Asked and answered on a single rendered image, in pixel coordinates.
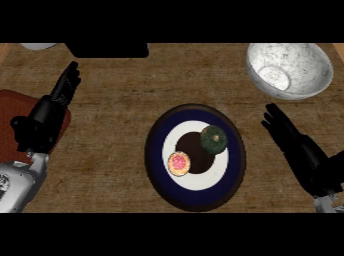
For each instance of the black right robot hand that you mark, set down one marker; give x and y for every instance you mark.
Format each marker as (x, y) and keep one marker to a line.
(307, 156)

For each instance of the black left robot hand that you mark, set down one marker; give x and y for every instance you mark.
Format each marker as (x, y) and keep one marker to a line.
(44, 116)

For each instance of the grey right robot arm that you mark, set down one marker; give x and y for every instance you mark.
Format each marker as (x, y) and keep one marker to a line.
(333, 205)

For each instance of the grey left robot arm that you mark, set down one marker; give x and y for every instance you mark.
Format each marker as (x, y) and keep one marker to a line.
(12, 186)

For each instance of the dark green squash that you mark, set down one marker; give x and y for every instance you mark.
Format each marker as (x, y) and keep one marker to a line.
(214, 139)

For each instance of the blue and white plate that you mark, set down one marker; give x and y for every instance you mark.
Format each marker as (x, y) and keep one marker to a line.
(195, 157)

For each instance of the white marbled bowl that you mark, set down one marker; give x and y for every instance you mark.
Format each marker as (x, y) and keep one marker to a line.
(289, 70)

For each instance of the reddish brown placemat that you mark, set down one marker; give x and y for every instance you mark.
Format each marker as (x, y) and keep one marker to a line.
(4, 126)

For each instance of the pale grey round object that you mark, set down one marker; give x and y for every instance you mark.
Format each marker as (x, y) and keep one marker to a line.
(38, 45)

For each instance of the pink and orange grapefruit half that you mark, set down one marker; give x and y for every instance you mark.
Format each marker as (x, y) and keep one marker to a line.
(178, 163)

